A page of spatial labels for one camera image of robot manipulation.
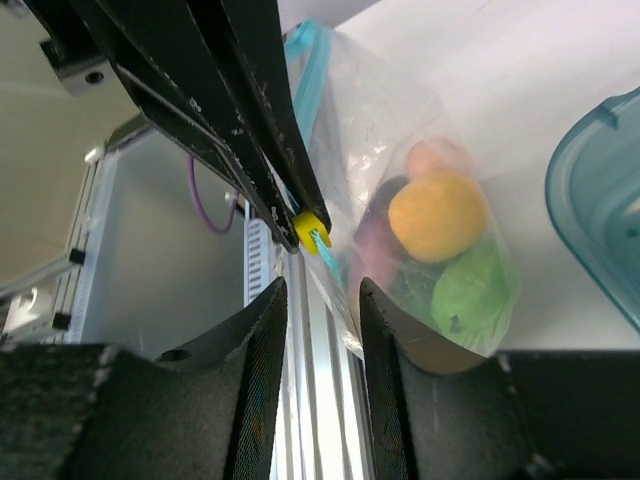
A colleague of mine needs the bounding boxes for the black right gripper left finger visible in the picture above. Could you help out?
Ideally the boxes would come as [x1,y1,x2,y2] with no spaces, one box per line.
[1,279,288,479]

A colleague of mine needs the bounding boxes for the purple eggplant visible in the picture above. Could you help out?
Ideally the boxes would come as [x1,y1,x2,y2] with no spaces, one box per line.
[350,176,407,290]

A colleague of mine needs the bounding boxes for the blue translucent plastic basin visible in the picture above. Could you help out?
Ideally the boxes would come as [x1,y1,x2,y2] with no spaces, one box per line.
[545,89,639,329]

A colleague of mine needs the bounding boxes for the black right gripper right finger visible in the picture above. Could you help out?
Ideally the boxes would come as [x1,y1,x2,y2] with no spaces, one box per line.
[359,280,639,479]

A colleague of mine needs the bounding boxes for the clear zip top bag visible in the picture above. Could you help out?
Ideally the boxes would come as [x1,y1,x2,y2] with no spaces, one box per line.
[284,20,516,353]

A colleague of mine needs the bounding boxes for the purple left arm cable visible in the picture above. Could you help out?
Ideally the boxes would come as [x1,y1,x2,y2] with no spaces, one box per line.
[188,154,239,235]

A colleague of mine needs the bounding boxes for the orange fruit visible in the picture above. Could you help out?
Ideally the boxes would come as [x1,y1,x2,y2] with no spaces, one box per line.
[388,171,488,263]

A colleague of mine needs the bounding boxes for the green bell pepper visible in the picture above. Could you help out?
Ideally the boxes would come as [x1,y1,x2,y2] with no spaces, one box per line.
[388,260,446,326]

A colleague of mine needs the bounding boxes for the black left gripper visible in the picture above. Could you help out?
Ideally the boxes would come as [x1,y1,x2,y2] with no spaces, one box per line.
[25,0,299,252]

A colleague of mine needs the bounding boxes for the aluminium mounting rail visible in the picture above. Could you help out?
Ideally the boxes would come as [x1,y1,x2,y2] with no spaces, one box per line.
[270,247,374,479]

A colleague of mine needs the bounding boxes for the slotted cable duct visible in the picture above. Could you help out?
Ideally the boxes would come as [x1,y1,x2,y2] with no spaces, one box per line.
[244,218,272,306]

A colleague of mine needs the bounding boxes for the pink egg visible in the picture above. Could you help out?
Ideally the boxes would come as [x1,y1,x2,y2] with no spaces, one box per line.
[405,137,473,180]

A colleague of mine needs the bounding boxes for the light green cucumber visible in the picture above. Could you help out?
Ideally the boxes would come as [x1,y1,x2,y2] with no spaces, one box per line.
[431,240,515,357]

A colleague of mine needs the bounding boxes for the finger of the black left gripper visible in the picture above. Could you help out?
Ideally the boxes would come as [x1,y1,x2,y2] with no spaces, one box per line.
[188,1,332,231]

